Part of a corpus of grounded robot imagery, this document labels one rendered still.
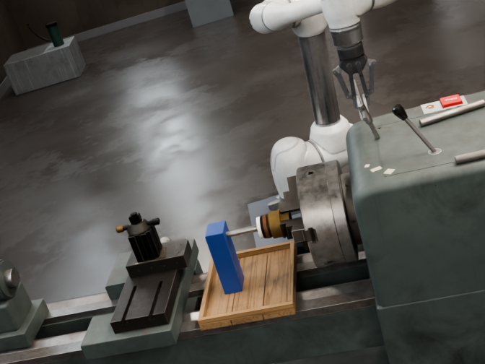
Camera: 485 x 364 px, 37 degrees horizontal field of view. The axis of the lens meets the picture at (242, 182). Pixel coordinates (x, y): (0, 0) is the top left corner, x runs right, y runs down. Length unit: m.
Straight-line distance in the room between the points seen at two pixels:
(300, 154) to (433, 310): 0.90
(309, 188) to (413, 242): 0.33
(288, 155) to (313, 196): 0.71
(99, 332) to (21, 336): 0.32
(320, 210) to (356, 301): 0.31
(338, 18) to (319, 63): 0.66
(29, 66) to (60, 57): 0.41
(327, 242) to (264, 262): 0.41
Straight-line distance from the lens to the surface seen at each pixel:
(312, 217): 2.08
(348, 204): 2.12
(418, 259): 2.08
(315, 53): 2.71
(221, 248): 2.26
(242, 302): 2.30
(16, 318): 2.58
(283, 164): 2.79
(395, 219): 2.00
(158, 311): 2.25
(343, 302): 2.21
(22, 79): 9.74
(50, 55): 9.59
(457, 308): 2.19
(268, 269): 2.41
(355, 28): 2.10
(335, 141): 2.84
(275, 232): 2.22
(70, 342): 2.50
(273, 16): 2.46
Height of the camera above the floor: 2.17
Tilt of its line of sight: 25 degrees down
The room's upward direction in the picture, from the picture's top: 17 degrees counter-clockwise
